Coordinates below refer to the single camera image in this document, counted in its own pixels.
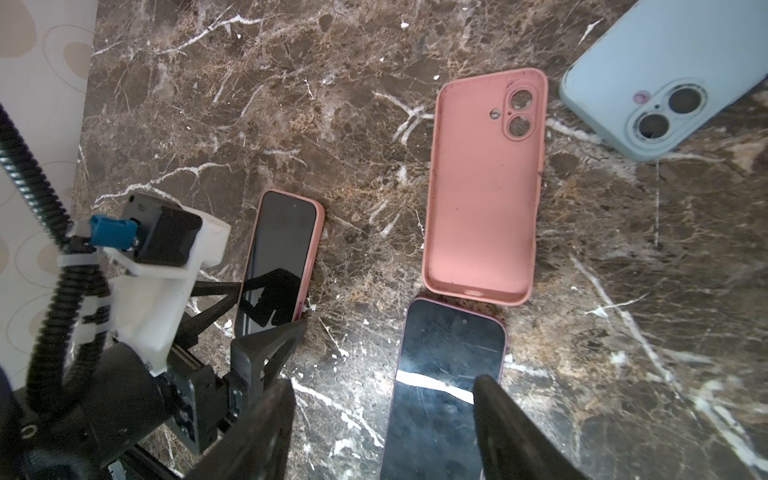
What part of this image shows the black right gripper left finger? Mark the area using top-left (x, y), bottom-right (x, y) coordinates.
top-left (186, 379), bottom-right (296, 480)

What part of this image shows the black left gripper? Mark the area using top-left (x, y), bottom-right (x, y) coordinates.
top-left (165, 280), bottom-right (308, 455)

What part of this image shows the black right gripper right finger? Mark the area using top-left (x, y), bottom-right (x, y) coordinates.
top-left (472, 375), bottom-right (586, 480)

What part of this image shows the phone with black screen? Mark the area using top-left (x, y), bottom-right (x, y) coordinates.
top-left (380, 298), bottom-right (507, 479)

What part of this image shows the pink phone case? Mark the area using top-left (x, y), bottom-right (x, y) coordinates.
top-left (422, 68), bottom-right (548, 306)

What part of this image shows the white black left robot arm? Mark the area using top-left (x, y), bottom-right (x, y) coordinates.
top-left (1, 281), bottom-right (307, 479)

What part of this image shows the light blue cased phone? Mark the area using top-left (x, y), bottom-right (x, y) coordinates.
top-left (559, 1), bottom-right (767, 162)

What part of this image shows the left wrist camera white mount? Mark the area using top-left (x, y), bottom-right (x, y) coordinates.
top-left (57, 194), bottom-right (231, 376)

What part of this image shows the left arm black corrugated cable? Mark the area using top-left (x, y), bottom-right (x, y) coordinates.
top-left (0, 101), bottom-right (112, 415)

